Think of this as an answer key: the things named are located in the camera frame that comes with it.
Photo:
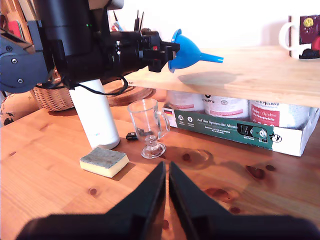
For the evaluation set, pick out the wicker basket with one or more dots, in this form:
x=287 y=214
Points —
x=52 y=100

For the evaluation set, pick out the red flat item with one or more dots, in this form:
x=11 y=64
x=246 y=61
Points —
x=16 y=28

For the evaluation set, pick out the white can red label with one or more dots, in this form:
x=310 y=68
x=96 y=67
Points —
x=265 y=115

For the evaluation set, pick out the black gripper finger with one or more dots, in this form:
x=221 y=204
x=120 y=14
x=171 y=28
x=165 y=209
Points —
x=142 y=207
x=158 y=63
x=170 y=46
x=192 y=207

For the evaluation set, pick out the footed glass cup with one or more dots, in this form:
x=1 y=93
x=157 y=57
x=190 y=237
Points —
x=152 y=150

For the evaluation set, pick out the dark red white mug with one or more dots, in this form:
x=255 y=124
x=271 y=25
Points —
x=307 y=37

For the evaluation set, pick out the small black flat object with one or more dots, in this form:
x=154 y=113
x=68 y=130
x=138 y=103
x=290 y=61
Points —
x=131 y=136

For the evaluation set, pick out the white can pink band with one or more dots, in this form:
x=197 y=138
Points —
x=185 y=102

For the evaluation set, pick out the black pen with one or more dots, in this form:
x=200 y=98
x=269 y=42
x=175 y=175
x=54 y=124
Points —
x=137 y=21
x=142 y=21

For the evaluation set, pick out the wooden shelf board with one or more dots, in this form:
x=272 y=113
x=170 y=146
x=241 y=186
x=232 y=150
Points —
x=250 y=75

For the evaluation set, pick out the white can black logo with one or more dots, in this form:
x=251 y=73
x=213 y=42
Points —
x=225 y=107

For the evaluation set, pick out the beige patterned object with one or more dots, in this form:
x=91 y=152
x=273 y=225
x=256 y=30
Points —
x=6 y=112

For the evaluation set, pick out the white Google bottle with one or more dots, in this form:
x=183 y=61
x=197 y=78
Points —
x=97 y=120

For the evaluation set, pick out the green white cardboard tray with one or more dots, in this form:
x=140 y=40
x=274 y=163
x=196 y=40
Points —
x=225 y=130

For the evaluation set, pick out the blue plastic funnel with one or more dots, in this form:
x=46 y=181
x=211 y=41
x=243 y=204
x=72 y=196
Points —
x=187 y=52

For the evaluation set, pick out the yellow sponge grey scrub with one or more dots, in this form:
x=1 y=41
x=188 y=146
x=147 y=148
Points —
x=102 y=157

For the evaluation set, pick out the round cork trivet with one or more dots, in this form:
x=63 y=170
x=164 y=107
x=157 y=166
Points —
x=135 y=96

